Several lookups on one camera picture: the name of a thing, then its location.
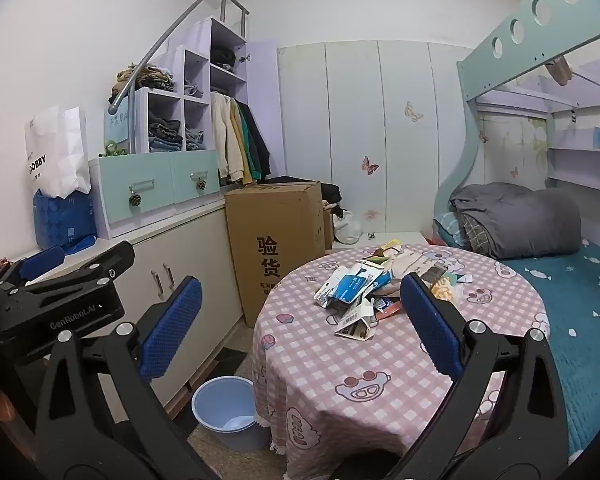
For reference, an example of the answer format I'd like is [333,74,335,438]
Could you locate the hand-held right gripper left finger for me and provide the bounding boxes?
[32,276,216,480]

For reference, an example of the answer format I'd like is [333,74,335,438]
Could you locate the white paper bag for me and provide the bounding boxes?
[25,105,92,200]

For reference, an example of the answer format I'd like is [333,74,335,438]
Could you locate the large mint drawer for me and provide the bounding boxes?
[96,152,177,227]

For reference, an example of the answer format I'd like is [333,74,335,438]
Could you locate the large cardboard box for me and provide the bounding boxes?
[224,181,327,329]

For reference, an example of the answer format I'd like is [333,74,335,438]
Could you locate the pink checked tablecloth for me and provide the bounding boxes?
[251,244,552,480]

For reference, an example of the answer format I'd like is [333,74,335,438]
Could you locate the pile of packets and wrappers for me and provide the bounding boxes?
[313,238,469,342]

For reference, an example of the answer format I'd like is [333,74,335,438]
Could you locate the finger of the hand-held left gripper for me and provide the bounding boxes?
[25,240,137,295]
[0,245,67,287]

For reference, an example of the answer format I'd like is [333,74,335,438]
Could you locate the dark folded clothes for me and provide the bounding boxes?
[211,46,238,72]

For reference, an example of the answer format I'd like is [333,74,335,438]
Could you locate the blue plastic bag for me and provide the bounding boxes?
[33,189,99,256]

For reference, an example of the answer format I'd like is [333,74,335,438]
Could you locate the grey metal handrail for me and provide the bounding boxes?
[107,0,251,116]

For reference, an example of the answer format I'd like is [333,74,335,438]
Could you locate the white low cabinet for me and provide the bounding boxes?
[7,194,246,413]

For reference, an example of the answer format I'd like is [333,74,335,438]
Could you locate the teal plaid pillow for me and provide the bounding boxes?
[432,211,465,249]

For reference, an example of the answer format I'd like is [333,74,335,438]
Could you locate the grey duvet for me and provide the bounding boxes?
[450,182,583,261]

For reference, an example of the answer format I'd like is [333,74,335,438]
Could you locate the white wardrobe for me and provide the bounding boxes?
[277,40,474,242]

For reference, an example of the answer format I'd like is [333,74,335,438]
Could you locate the teal bed sheet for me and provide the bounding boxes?
[480,237,600,457]

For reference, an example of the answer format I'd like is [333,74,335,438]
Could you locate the green hanging garment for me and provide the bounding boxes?
[237,102,262,177]

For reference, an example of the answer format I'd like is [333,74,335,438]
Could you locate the mint bunk bed frame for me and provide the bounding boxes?
[431,0,600,241]

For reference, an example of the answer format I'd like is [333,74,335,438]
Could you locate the white plastic bag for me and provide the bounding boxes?
[332,210,364,246]

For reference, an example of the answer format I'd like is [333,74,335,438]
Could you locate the small mint drawer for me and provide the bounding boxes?
[171,150,222,204]

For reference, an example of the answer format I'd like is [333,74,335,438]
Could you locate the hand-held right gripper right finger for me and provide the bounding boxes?
[330,274,573,480]

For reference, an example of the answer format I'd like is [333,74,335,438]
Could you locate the cream hanging jacket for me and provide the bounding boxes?
[210,92,245,184]

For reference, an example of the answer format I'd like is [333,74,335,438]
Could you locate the light blue paper sign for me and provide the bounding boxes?
[104,99,132,144]

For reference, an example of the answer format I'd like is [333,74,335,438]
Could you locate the pile of olive clothes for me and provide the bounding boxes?
[111,62,177,106]

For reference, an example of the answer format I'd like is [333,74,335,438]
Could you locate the black garment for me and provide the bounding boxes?
[320,182,344,207]

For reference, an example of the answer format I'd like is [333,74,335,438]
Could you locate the yellow hanging garment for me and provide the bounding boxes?
[230,102,255,186]

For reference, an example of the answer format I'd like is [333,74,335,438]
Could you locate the black hanging coat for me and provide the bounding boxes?
[240,102,272,181]

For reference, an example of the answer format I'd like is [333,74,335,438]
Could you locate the lilac stair shelf unit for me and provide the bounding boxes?
[129,16,252,182]

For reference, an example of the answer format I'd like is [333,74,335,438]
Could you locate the small cardboard box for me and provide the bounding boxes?
[322,202,334,251]

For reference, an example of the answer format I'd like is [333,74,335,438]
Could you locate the white round bin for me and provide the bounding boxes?
[191,376,272,454]

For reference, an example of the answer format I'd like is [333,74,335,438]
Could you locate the folded jeans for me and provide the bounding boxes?
[147,110,185,153]
[184,127,209,152]

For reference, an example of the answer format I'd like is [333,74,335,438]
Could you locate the lilac bed wall shelves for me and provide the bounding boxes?
[546,105,600,192]

